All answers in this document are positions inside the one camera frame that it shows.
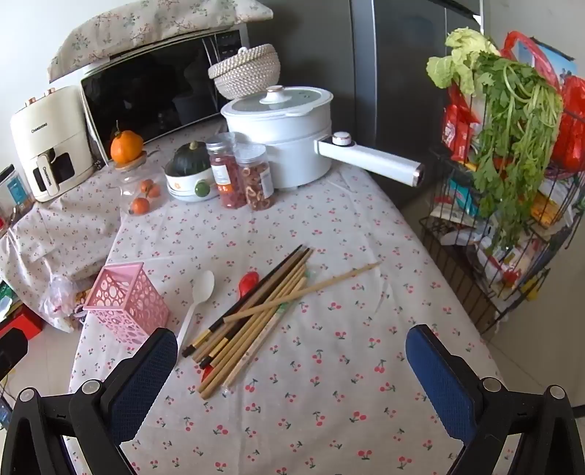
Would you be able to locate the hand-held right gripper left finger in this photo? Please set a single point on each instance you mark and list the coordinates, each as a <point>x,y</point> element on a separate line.
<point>146,379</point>

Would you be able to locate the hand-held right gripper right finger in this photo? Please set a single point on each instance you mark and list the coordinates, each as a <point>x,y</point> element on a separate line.
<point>438,379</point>

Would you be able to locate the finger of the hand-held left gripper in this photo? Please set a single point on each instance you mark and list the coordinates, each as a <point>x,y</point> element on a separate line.
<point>11,349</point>

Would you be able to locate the pink perforated utensil holder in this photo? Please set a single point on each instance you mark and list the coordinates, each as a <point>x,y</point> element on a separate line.
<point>123,297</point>

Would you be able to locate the plastic-wrapped chopstick pair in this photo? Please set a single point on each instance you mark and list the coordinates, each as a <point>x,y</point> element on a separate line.
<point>250,361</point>

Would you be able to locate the white ceramic spoon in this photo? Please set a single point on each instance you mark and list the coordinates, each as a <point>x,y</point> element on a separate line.
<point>203,287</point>

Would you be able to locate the bundle of wooden chopsticks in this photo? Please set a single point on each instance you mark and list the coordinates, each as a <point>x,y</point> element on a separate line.
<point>249,331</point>

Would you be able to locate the red plastic spoon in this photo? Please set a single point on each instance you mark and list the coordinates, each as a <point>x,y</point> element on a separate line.
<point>248,282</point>

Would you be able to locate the black chopstick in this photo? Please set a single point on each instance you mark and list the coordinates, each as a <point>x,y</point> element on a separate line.
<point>279,281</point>
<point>256,287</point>

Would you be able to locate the single light wood chopstick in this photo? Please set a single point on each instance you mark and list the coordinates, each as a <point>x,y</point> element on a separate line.
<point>320,284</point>

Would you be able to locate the red cardboard box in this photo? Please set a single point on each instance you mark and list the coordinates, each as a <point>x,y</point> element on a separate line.
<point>23,326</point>

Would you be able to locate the green white packet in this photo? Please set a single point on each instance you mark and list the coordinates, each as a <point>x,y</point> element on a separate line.
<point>5,301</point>

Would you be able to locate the small blue screen device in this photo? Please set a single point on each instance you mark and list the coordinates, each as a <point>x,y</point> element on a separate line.
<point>3,415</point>

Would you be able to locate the clear plastic bag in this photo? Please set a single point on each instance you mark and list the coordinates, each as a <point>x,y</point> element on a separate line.
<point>59,301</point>

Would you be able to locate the cherry print tablecloth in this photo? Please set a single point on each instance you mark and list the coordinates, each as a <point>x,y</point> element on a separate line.
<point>342,365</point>

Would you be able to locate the small cherry print cloth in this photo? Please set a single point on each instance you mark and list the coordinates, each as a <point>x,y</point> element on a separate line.
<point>55,237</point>

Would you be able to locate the clear container with blue label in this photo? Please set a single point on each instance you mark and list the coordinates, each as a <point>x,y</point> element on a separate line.
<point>16,192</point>

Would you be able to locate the small orange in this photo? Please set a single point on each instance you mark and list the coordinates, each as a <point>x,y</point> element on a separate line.
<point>139,205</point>
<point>156,191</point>
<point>147,185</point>

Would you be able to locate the white ceramic bowl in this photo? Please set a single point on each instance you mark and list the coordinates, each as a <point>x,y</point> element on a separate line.
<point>183,187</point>

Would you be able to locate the glass jar with wooden lid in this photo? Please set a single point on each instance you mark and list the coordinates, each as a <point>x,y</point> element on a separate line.
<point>130,180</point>

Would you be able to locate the jar of red dried berries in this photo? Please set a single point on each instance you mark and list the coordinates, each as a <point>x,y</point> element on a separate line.
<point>226,182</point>

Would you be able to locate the cream air fryer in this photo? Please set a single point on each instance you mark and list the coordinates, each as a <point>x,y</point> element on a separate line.
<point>50,132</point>

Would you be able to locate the dark green pumpkin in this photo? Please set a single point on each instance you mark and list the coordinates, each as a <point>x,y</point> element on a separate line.
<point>189,160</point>

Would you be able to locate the jar of dried fruit rings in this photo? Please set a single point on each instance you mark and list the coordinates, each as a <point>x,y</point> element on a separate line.
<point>256,182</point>

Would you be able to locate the large orange with stem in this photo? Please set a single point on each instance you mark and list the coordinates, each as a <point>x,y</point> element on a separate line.
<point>125,148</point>

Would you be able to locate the green coriander bunch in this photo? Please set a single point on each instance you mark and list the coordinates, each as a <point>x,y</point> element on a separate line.
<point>512,137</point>

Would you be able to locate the red white snack packet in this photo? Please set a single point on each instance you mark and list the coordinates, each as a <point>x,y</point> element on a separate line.
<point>457,123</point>

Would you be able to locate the white electric cooking pot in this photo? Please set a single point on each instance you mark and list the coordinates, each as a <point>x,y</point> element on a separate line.
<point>283,132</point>

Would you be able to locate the black microwave oven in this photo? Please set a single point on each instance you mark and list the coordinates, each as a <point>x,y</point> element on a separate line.
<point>160,96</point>

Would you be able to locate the red plastic bag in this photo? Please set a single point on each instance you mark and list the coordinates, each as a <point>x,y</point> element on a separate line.
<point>573,118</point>

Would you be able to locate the grey refrigerator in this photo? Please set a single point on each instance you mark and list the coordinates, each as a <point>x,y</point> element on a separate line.
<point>402,68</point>

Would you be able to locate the napa cabbage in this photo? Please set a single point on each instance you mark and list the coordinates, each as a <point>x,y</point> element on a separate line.
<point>457,64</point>

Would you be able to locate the woven lidded basket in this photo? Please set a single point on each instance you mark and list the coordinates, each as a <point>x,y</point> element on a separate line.
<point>247,73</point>

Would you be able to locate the light blue printed box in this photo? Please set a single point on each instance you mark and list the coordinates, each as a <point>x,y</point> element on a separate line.
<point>555,59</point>

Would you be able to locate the floral cloth cover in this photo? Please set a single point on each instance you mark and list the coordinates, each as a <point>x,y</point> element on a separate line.
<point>137,27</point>

